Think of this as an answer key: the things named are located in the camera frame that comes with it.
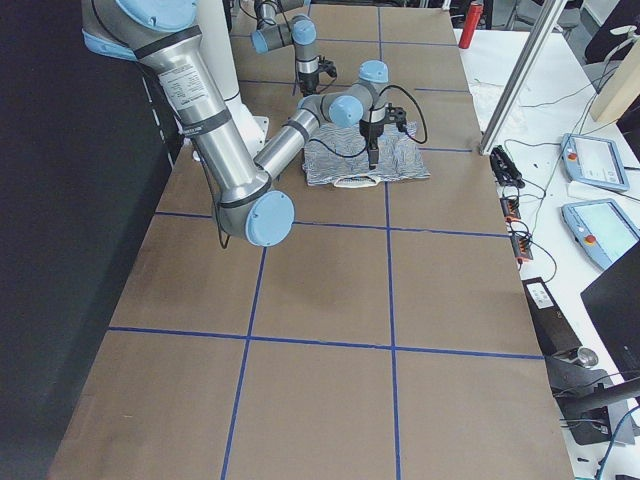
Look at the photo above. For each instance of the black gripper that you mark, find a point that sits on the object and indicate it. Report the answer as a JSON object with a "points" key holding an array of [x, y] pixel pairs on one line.
{"points": [[373, 131], [305, 81]]}

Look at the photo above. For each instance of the striped polo shirt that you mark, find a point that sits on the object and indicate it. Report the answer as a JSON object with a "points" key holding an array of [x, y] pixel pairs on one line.
{"points": [[338, 157]]}

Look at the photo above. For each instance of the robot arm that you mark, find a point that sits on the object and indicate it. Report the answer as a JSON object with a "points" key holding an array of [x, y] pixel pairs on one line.
{"points": [[187, 47], [275, 31]]}

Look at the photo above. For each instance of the orange terminal block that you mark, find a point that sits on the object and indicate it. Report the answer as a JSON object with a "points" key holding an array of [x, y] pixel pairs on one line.
{"points": [[519, 233]]}

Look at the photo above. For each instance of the red cylinder bottle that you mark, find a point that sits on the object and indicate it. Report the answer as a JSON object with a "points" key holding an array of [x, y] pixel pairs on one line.
{"points": [[472, 18]]}

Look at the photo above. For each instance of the upper teach pendant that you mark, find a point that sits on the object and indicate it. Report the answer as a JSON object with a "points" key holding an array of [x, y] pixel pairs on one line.
{"points": [[594, 161]]}

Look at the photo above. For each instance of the teach pendant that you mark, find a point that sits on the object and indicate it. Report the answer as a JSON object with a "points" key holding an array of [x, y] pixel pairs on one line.
{"points": [[594, 161], [601, 228]]}

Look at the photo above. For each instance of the lower teach pendant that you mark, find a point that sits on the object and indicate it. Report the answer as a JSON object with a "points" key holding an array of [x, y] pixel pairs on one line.
{"points": [[601, 228]]}

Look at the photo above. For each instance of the black box with label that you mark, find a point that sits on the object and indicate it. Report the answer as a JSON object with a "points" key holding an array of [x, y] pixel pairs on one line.
{"points": [[553, 331]]}

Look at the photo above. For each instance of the laptop computer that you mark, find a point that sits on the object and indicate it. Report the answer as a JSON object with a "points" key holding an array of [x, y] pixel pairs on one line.
{"points": [[612, 303]]}

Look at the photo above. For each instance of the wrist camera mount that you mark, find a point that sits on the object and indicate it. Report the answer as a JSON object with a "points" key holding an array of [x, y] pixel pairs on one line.
{"points": [[327, 67], [397, 116]]}

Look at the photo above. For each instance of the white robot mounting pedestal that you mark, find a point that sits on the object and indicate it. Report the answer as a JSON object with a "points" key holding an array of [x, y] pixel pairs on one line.
{"points": [[217, 53]]}

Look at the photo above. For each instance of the aluminium frame post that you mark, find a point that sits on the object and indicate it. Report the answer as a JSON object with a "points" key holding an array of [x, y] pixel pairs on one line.
{"points": [[542, 28]]}

